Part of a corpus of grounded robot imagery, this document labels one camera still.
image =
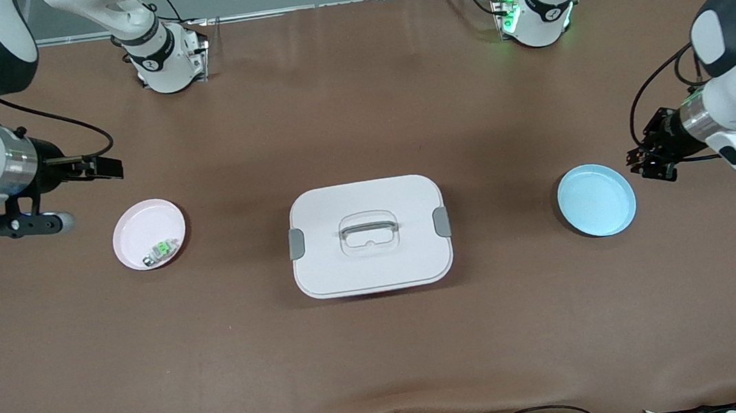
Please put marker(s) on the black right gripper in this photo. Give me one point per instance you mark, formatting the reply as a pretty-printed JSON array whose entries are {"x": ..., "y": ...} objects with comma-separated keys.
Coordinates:
[{"x": 49, "y": 166}]

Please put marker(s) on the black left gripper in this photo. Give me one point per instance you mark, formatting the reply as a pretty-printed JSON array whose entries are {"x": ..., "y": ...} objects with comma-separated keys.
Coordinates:
[{"x": 667, "y": 135}]

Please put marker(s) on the white lidded box grey clasps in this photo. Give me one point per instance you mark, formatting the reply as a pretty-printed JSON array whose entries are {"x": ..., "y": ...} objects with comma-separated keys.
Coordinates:
[{"x": 375, "y": 268}]

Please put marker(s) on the light blue round plate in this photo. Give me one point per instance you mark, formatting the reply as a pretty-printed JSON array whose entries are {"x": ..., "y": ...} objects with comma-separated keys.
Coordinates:
[{"x": 596, "y": 201}]

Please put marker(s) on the pink round plate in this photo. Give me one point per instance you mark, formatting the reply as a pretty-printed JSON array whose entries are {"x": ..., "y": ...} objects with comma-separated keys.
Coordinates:
[{"x": 147, "y": 218}]

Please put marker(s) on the brown table mat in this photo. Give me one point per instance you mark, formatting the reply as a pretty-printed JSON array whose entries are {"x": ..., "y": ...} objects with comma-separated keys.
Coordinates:
[{"x": 385, "y": 357}]

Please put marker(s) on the green and white switch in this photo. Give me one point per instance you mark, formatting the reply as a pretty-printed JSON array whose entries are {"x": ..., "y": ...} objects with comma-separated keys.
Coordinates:
[{"x": 165, "y": 247}]

